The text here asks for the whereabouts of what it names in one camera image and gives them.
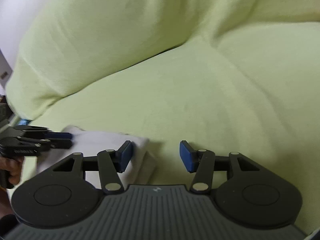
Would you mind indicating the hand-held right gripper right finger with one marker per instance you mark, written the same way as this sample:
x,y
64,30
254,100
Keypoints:
x,y
187,156

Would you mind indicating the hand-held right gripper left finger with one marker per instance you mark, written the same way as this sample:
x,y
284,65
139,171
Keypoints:
x,y
126,155

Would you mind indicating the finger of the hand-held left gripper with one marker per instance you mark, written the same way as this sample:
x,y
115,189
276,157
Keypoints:
x,y
60,136
60,145

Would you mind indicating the white garment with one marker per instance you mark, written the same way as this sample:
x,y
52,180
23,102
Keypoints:
x,y
100,140

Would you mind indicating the person's left hand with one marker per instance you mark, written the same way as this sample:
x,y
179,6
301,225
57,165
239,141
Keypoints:
x,y
15,167

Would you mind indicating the blue printed blanket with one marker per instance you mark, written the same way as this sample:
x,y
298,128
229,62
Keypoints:
x,y
23,122

